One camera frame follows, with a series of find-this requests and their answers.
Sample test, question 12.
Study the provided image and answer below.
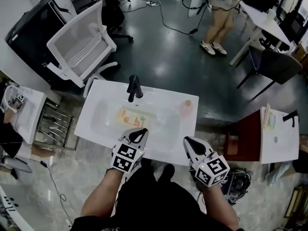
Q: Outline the black power cable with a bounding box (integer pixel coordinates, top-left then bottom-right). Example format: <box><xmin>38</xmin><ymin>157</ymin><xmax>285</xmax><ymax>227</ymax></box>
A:
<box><xmin>125</xmin><ymin>0</ymin><xmax>199</xmax><ymax>35</ymax></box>

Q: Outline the steel wire rack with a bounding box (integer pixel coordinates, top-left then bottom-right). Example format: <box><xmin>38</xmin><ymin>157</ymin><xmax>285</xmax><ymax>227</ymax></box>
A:
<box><xmin>33</xmin><ymin>102</ymin><xmax>77</xmax><ymax>151</ymax></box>

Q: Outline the person's black shoe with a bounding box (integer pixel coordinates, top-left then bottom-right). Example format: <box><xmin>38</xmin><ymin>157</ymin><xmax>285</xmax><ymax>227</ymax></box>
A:
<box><xmin>157</xmin><ymin>164</ymin><xmax>176</xmax><ymax>182</ymax></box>

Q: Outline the white table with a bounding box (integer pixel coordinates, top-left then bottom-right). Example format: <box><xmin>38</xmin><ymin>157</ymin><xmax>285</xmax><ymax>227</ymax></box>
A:
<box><xmin>230</xmin><ymin>1</ymin><xmax>292</xmax><ymax>66</ymax></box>

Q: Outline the black cabinet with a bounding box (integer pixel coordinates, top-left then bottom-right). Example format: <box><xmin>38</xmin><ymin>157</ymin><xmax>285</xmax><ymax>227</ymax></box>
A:
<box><xmin>4</xmin><ymin>0</ymin><xmax>73</xmax><ymax>86</ymax></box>

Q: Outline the small black faucet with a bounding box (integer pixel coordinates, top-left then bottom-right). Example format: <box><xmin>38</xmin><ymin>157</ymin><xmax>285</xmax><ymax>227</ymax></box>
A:
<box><xmin>282</xmin><ymin>110</ymin><xmax>299</xmax><ymax>128</ymax></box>

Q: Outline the white sink on steel rack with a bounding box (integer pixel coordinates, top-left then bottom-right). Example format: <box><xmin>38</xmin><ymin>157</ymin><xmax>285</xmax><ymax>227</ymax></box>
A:
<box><xmin>11</xmin><ymin>87</ymin><xmax>48</xmax><ymax>144</ymax></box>

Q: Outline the black floor cable with adapter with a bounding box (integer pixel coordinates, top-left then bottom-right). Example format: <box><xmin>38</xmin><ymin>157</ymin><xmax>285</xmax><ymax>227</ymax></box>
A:
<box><xmin>39</xmin><ymin>160</ymin><xmax>73</xmax><ymax>226</ymax></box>

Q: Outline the person's left forearm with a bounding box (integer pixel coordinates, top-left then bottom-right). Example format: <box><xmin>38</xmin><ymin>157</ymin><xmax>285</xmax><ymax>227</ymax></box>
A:
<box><xmin>80</xmin><ymin>168</ymin><xmax>127</xmax><ymax>218</ymax></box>

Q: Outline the brown wooden vanity cabinet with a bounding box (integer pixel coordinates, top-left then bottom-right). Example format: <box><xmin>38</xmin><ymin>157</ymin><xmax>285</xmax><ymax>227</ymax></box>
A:
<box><xmin>223</xmin><ymin>109</ymin><xmax>263</xmax><ymax>162</ymax></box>

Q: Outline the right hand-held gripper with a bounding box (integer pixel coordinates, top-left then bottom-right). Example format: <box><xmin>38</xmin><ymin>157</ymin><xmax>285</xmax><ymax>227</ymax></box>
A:
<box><xmin>183</xmin><ymin>136</ymin><xmax>231</xmax><ymax>188</ymax></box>

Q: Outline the black sink faucet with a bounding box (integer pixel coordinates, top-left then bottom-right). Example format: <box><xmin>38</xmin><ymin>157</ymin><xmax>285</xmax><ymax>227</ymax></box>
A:
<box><xmin>127</xmin><ymin>74</ymin><xmax>144</xmax><ymax>103</ymax></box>

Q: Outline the dark grey chair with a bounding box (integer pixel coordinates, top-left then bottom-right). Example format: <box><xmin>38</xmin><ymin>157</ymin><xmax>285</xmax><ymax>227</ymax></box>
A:
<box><xmin>237</xmin><ymin>46</ymin><xmax>303</xmax><ymax>101</ymax></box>

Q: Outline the black equipment backpack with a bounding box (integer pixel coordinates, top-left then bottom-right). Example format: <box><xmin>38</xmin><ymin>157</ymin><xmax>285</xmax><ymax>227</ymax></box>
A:
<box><xmin>220</xmin><ymin>168</ymin><xmax>253</xmax><ymax>204</ymax></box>

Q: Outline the white ceramic sink basin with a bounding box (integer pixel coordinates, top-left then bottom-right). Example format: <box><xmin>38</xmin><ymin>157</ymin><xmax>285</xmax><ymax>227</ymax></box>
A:
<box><xmin>74</xmin><ymin>79</ymin><xmax>200</xmax><ymax>166</ymax></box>

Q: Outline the person's black clothing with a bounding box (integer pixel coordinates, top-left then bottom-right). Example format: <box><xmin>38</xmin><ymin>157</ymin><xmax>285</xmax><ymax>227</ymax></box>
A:
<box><xmin>69</xmin><ymin>164</ymin><xmax>235</xmax><ymax>231</ymax></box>

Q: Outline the white sink on wooden vanity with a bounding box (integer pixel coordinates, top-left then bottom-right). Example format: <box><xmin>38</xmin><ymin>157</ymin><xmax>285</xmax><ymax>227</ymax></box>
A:
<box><xmin>259</xmin><ymin>106</ymin><xmax>300</xmax><ymax>165</ymax></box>

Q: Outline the person's right forearm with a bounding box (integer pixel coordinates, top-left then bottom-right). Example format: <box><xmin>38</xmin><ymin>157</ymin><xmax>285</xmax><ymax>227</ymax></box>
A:
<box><xmin>202</xmin><ymin>184</ymin><xmax>239</xmax><ymax>231</ymax></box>

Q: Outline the wooden picture frame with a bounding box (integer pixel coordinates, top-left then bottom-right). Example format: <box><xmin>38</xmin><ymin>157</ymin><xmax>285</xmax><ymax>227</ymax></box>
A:
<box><xmin>283</xmin><ymin>185</ymin><xmax>308</xmax><ymax>220</ymax></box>

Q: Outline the white mesh office chair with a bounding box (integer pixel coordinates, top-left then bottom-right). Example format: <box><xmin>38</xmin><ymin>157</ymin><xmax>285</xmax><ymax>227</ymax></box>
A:
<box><xmin>46</xmin><ymin>0</ymin><xmax>121</xmax><ymax>98</ymax></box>

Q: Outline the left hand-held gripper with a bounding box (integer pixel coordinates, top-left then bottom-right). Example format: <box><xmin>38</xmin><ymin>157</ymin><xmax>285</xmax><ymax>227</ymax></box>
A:
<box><xmin>111</xmin><ymin>128</ymin><xmax>149</xmax><ymax>175</ymax></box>

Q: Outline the wooden stick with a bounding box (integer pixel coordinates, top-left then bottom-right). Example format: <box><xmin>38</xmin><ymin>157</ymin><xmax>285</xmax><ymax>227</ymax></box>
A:
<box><xmin>262</xmin><ymin>103</ymin><xmax>271</xmax><ymax>129</ymax></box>

